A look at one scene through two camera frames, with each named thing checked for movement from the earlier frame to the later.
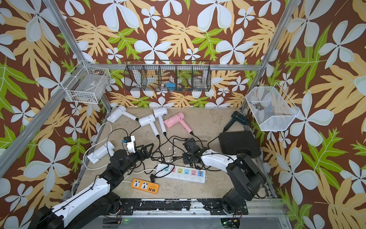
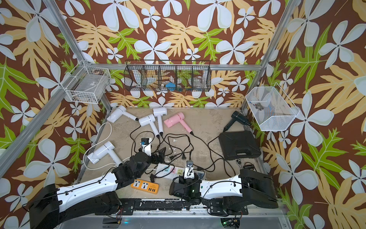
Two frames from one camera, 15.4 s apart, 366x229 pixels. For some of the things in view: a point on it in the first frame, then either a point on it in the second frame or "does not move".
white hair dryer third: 159,112 does not move
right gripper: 185,161 → 180,180
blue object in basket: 171,86 does not move
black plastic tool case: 238,142 does not move
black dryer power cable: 203,148 → 211,154
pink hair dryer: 177,118 does not move
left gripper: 146,154 → 160,156
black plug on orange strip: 152,177 does not move
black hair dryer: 237,116 does not move
